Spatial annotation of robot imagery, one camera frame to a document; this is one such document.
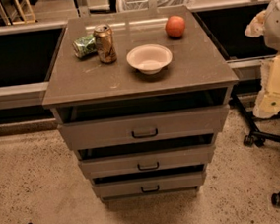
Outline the grey bottom drawer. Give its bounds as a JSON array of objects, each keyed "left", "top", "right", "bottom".
[{"left": 93, "top": 172, "right": 206, "bottom": 199}]

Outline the grey drawer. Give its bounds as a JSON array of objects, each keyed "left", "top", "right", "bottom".
[
  {"left": 93, "top": 172, "right": 206, "bottom": 199},
  {"left": 58, "top": 105, "right": 229, "bottom": 150},
  {"left": 79, "top": 145, "right": 215, "bottom": 179}
]

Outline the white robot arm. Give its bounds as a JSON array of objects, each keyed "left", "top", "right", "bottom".
[{"left": 245, "top": 0, "right": 280, "bottom": 119}]

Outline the grey drawer cabinet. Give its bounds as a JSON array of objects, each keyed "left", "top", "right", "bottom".
[{"left": 34, "top": 0, "right": 250, "bottom": 209}]

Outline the grey top drawer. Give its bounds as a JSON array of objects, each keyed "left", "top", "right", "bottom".
[{"left": 58, "top": 105, "right": 229, "bottom": 150}]

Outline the grey middle drawer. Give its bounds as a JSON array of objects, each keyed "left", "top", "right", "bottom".
[{"left": 79, "top": 145, "right": 215, "bottom": 179}]

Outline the white paper bowl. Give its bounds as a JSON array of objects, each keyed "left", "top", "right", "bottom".
[{"left": 126, "top": 44, "right": 173, "bottom": 75}]

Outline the green crushed can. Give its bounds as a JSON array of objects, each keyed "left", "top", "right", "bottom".
[{"left": 72, "top": 35, "right": 97, "bottom": 58}]

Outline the gold soda can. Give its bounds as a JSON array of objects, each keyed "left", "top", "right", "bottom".
[{"left": 93, "top": 24, "right": 117, "bottom": 64}]

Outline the red apple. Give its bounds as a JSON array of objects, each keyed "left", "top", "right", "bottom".
[{"left": 165, "top": 16, "right": 185, "bottom": 38}]

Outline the black office chair base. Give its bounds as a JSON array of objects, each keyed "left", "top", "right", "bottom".
[{"left": 230, "top": 92, "right": 280, "bottom": 208}]

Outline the white wire basket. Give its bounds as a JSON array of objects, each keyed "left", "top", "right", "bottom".
[{"left": 116, "top": 0, "right": 193, "bottom": 13}]

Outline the wooden chair frame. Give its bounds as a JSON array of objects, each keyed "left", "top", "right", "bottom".
[{"left": 0, "top": 0, "right": 37, "bottom": 27}]

